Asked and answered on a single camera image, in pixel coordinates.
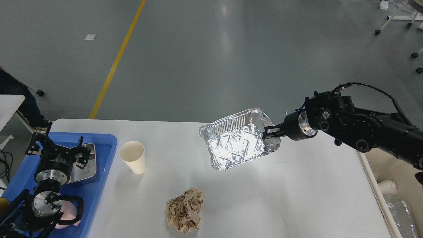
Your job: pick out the beige plastic bin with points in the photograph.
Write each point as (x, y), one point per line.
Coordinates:
(396, 172)

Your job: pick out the teal mug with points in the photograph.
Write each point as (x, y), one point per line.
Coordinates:
(4, 203)

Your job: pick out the white paper cup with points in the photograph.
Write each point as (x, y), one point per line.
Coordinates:
(133, 154)

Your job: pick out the white cup in bin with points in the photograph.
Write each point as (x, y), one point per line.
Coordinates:
(388, 188)

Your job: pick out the stainless steel rectangular container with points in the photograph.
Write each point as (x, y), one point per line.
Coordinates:
(89, 172)

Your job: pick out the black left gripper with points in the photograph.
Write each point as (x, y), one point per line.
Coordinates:
(56, 164)

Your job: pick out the brown paper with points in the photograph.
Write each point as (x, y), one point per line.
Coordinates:
(183, 212)

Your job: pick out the aluminium foil tray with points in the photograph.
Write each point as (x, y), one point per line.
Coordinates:
(238, 138)

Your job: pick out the rolling rack leg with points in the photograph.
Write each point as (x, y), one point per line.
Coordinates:
(39, 92)

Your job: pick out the clear plastic in bin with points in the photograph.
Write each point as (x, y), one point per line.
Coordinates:
(402, 216)

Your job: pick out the white cart frame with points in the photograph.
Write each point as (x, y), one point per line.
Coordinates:
(416, 14)

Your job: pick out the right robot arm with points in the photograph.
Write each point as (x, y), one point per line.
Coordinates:
(361, 129)

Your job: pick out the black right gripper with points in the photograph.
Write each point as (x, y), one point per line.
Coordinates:
(295, 126)

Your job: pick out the blue plastic tray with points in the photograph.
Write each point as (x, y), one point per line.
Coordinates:
(89, 189)

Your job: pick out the pink ribbed mug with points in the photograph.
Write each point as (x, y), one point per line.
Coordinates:
(69, 213)

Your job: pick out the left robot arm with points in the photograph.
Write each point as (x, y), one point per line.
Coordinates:
(40, 211)

